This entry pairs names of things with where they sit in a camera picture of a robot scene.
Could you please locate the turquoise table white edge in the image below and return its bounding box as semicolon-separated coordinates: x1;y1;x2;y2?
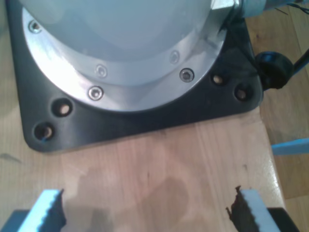
271;138;309;156

